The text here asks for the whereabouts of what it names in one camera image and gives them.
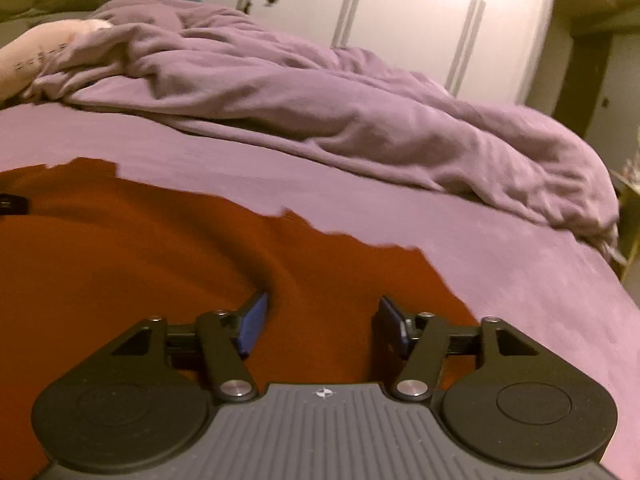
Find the rust red knit sweater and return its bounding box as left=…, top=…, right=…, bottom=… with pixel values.
left=1, top=158, right=474, bottom=479

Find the cream long plush toy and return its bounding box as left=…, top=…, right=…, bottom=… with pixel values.
left=0, top=20, right=113, bottom=105

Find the crumpled purple duvet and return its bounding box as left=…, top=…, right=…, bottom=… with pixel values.
left=28, top=0, right=618, bottom=255

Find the yellow side table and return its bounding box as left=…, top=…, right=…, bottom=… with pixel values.
left=611, top=146, right=639, bottom=283

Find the white wardrobe with handles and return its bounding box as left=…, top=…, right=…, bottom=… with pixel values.
left=203, top=0, right=553, bottom=104

